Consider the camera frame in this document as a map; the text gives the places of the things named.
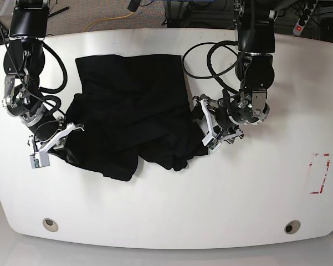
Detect red tape rectangle marking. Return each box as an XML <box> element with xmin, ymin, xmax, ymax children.
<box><xmin>307</xmin><ymin>153</ymin><xmax>330</xmax><ymax>195</ymax></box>

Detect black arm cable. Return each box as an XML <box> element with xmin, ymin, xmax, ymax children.
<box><xmin>37</xmin><ymin>41</ymin><xmax>69</xmax><ymax>117</ymax></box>
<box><xmin>182</xmin><ymin>40</ymin><xmax>244</xmax><ymax>98</ymax></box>

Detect right table cable grommet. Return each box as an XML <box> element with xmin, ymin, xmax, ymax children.
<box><xmin>284</xmin><ymin>220</ymin><xmax>301</xmax><ymax>234</ymax></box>

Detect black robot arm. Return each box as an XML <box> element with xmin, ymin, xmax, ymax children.
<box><xmin>206</xmin><ymin>1</ymin><xmax>276</xmax><ymax>144</ymax></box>
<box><xmin>2</xmin><ymin>1</ymin><xmax>78</xmax><ymax>168</ymax></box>

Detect clear plastic storage box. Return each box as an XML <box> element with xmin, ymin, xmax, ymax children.
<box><xmin>0</xmin><ymin>0</ymin><xmax>16</xmax><ymax>18</ymax></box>

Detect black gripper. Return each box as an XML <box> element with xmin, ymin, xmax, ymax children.
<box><xmin>211</xmin><ymin>101</ymin><xmax>243</xmax><ymax>144</ymax></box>
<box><xmin>26</xmin><ymin>115</ymin><xmax>78</xmax><ymax>163</ymax></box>

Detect table cable grommet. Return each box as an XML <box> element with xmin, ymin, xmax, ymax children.
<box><xmin>284</xmin><ymin>220</ymin><xmax>301</xmax><ymax>234</ymax></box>
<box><xmin>43</xmin><ymin>218</ymin><xmax>59</xmax><ymax>232</ymax></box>

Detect yellow cable on floor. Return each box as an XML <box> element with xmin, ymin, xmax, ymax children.
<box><xmin>83</xmin><ymin>10</ymin><xmax>134</xmax><ymax>33</ymax></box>

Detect white power strip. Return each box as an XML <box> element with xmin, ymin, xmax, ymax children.
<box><xmin>293</xmin><ymin>0</ymin><xmax>318</xmax><ymax>36</ymax></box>

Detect black tripod stand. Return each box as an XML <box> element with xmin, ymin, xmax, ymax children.
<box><xmin>0</xmin><ymin>6</ymin><xmax>69</xmax><ymax>45</ymax></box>

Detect left table cable grommet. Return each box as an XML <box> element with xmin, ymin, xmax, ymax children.
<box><xmin>43</xmin><ymin>218</ymin><xmax>59</xmax><ymax>232</ymax></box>

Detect black T-shirt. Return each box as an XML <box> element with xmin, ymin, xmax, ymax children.
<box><xmin>66</xmin><ymin>54</ymin><xmax>208</xmax><ymax>182</ymax></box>

